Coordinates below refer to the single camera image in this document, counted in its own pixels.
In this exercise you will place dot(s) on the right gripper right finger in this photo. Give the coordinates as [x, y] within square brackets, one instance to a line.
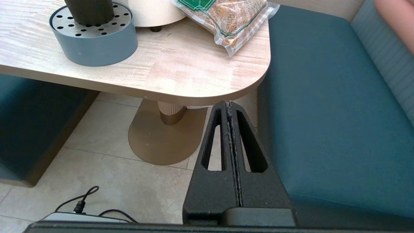
[265, 194]

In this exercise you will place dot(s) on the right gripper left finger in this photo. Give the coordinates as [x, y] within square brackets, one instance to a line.
[210, 194]

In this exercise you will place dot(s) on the black plastic cup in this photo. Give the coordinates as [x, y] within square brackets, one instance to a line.
[89, 11]

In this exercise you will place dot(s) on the teal bench with short bolster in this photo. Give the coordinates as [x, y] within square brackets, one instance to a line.
[339, 113]

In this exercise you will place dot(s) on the green white snack bag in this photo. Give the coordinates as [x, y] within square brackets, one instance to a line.
[233, 19]

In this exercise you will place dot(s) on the round perforated drip tray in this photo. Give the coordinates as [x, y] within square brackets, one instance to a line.
[97, 45]

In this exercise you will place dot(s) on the large dispenser with dark tea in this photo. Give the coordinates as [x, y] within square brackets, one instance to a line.
[155, 13]

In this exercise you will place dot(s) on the teal bench with long bolster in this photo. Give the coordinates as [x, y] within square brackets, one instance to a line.
[32, 129]

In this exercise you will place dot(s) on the short pink bolster cushion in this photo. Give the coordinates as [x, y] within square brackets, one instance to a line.
[397, 19]

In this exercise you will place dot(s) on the dark table pedestal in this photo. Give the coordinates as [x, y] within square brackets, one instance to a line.
[161, 139]

